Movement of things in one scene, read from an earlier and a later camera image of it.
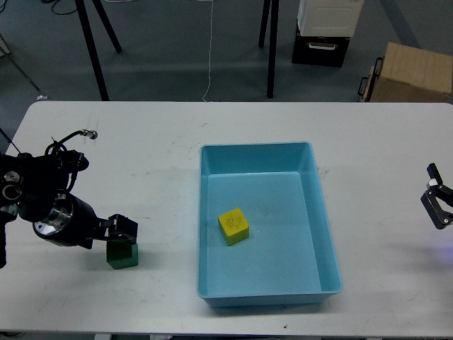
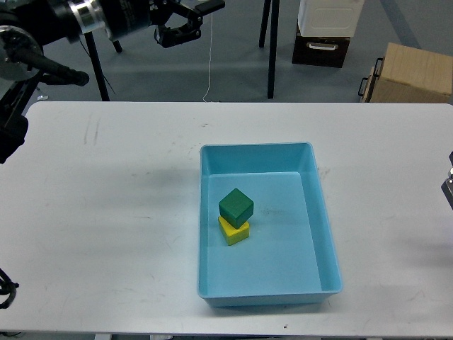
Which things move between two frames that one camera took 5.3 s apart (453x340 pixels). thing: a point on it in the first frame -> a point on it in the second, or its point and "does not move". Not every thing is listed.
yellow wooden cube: x=233 y=227 does not move
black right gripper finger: x=435 y=190 -> x=446 y=187
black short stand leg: x=266 y=6 does not move
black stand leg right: x=272 y=42 does not move
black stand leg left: x=92 y=50 does not move
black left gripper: x=71 y=222 -> x=119 y=18
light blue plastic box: x=264 y=235 does not move
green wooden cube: x=121 y=254 -> x=236 y=208
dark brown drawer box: x=320 y=50 does not move
